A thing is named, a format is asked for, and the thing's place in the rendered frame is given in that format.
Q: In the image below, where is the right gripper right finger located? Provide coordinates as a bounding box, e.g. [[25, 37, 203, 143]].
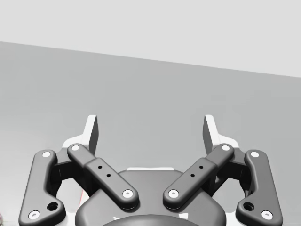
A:
[[162, 114, 284, 226]]

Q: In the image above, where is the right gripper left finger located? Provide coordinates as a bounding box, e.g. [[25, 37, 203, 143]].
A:
[[18, 114, 139, 226]]

